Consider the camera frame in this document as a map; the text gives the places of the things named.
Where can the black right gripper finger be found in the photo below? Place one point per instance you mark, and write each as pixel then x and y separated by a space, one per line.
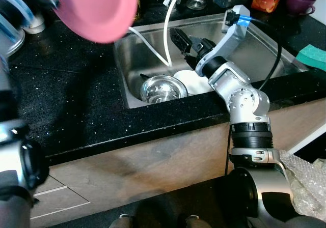
pixel 181 40

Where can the stainless steel bowl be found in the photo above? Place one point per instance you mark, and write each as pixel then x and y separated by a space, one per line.
pixel 163 89

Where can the pink round plate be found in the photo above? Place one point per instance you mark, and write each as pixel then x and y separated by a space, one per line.
pixel 97 9

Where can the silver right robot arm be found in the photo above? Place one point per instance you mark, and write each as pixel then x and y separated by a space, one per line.
pixel 244 106

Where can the white round bowl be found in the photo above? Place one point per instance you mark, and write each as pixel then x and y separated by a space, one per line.
pixel 196 83

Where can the round metal sink strainer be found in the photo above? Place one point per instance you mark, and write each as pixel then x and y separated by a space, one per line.
pixel 195 3

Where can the stainless steel sink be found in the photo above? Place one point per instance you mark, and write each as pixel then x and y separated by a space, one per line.
pixel 137 60

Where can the yellow oil bottle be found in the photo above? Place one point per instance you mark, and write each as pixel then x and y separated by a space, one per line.
pixel 137 4

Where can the purple cup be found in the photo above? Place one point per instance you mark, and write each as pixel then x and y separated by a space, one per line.
pixel 299 3

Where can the green sponge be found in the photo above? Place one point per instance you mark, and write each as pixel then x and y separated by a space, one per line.
pixel 313 58

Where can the white printed mug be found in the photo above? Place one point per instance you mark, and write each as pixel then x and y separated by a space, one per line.
pixel 35 27

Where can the clear bubble wrap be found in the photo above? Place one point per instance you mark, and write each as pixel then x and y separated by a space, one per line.
pixel 305 182

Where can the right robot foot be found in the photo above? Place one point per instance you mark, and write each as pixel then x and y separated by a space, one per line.
pixel 197 222

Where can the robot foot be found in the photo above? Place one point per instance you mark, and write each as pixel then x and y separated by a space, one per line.
pixel 122 222
pixel 197 222

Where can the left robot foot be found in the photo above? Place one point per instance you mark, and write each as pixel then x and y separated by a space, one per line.
pixel 122 222

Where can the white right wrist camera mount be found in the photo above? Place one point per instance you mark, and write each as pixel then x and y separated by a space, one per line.
pixel 232 37

